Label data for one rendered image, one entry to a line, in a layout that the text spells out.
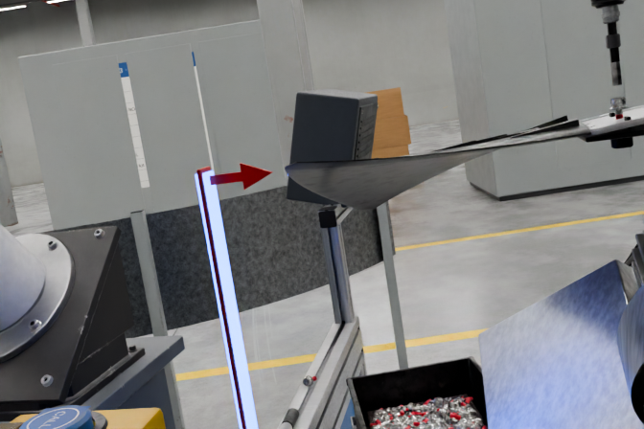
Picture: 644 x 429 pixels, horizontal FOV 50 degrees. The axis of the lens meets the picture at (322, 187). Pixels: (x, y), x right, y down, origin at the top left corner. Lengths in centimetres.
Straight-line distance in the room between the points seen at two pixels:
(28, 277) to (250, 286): 158
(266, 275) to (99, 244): 155
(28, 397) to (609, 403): 61
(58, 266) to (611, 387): 67
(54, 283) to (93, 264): 5
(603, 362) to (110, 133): 648
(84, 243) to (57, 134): 610
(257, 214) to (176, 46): 444
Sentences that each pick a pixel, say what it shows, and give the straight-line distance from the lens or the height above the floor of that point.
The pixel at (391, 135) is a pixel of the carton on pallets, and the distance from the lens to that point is 868.
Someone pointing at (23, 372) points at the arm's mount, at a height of 98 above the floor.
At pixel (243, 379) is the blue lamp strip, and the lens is 66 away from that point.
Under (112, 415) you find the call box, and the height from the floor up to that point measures 107.
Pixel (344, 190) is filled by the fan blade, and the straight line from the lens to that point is 63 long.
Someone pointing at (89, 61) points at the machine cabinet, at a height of 190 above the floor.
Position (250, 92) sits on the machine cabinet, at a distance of 660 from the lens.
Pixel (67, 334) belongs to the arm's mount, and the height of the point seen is 101.
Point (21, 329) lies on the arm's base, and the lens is 92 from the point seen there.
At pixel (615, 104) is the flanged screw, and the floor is 120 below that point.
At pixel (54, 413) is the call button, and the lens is 44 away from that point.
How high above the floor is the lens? 124
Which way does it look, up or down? 7 degrees down
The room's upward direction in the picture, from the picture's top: 9 degrees counter-clockwise
